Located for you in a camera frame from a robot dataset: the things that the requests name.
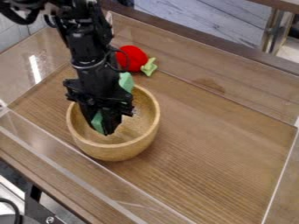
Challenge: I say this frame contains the brown wooden bowl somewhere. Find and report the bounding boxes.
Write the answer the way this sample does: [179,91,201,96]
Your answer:
[65,85,161,162]

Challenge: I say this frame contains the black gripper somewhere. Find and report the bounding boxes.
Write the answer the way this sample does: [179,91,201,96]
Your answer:
[62,63,121,136]

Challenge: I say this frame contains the metal table leg background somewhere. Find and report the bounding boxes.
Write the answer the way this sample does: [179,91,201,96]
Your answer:
[261,9,295,55]

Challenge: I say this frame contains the green rectangular stick block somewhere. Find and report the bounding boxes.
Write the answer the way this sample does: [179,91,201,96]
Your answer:
[96,72,134,135]

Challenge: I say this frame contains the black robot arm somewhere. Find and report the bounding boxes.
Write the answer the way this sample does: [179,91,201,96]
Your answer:
[44,0,134,136]

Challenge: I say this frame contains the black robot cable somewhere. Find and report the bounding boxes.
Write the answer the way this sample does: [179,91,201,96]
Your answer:
[104,47,130,74]

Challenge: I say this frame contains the black clamp under table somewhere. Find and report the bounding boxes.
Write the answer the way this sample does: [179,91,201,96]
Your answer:
[0,185,68,224]

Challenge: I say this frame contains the red plush strawberry toy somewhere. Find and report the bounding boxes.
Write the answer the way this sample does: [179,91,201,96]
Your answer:
[116,45,157,77]

